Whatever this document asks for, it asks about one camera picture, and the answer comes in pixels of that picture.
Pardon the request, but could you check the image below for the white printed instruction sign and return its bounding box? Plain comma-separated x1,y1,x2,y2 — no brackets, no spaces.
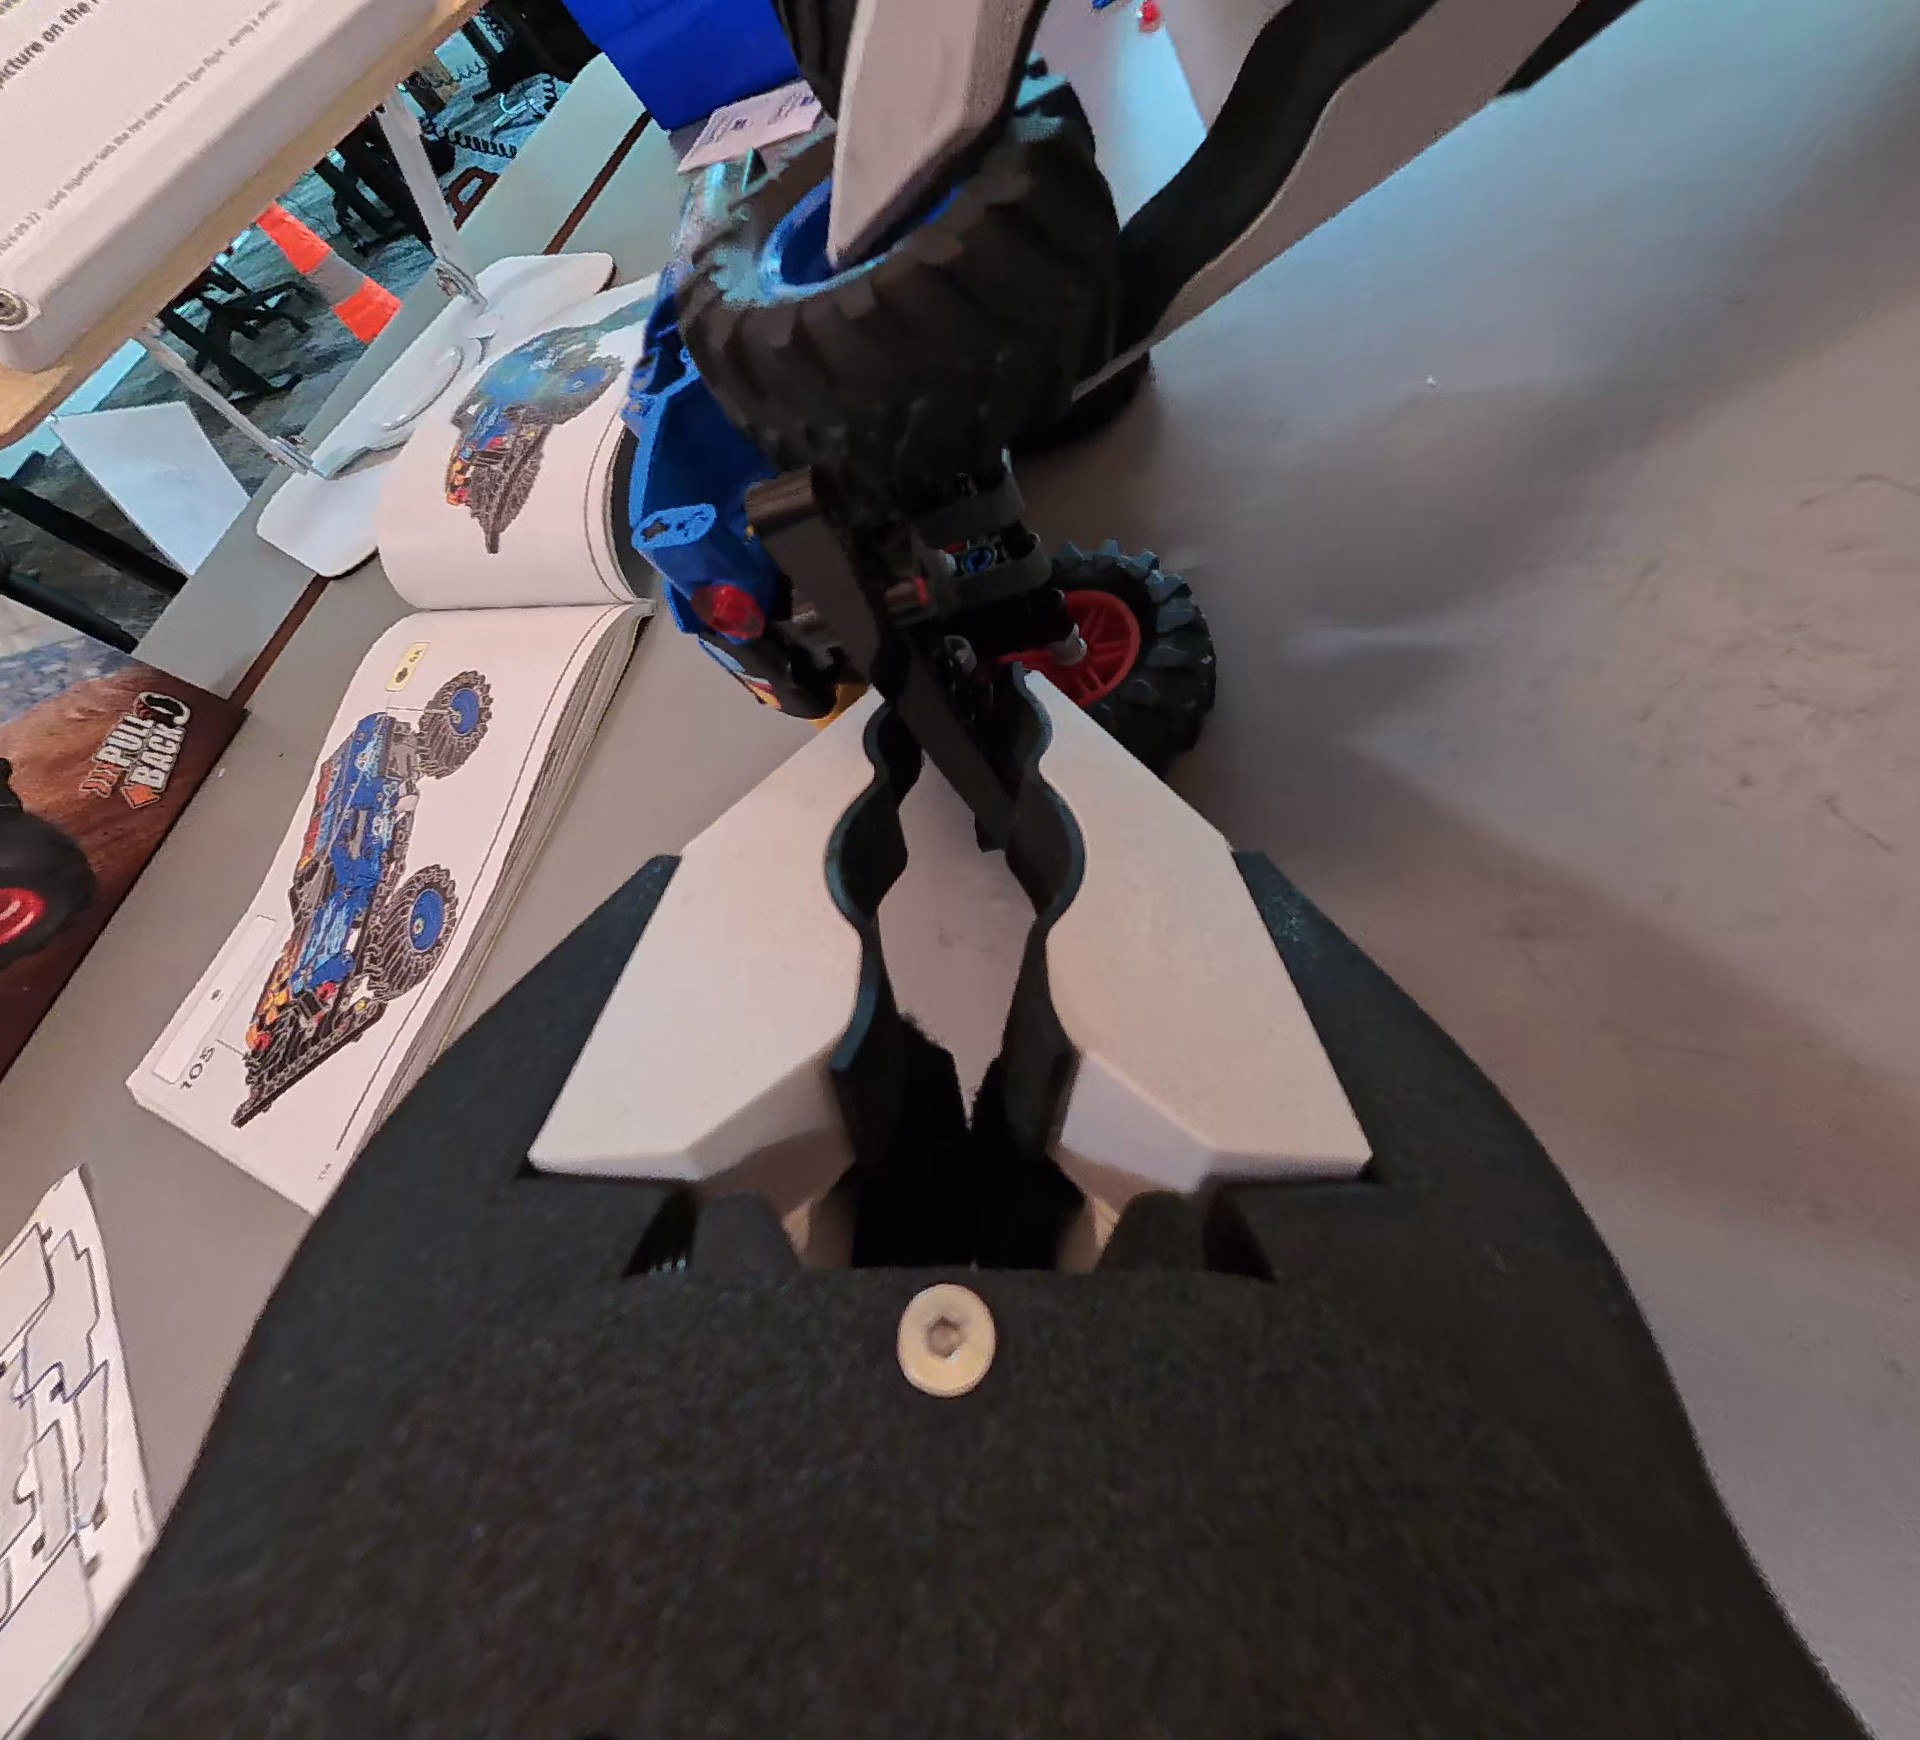
0,0,499,374

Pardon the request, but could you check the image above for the blue lego monster truck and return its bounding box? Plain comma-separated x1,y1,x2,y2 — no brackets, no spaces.
622,0,1152,873

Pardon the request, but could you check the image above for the black tyre red rim wheel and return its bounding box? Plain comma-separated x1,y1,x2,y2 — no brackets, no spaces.
1042,543,1219,770

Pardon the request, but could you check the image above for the brown printed lego box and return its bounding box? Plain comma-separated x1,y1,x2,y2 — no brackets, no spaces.
0,658,252,1080

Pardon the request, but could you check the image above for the open lego instruction booklet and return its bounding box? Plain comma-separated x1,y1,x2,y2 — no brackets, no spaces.
125,279,661,1210

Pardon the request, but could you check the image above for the orange traffic cone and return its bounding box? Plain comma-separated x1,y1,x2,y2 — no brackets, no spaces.
255,203,405,344

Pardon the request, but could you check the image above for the white sign stand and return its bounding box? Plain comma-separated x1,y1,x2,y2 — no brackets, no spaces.
132,97,619,581

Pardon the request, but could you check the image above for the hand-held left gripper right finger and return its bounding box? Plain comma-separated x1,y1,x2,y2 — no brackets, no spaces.
976,672,1374,1273

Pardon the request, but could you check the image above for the white sticker sheet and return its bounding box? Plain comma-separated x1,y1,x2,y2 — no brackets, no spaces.
0,1166,162,1729

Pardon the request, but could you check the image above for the small white label card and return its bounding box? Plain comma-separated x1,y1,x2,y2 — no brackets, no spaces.
675,89,836,176

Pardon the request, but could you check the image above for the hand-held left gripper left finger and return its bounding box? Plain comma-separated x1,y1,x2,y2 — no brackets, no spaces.
528,698,973,1273

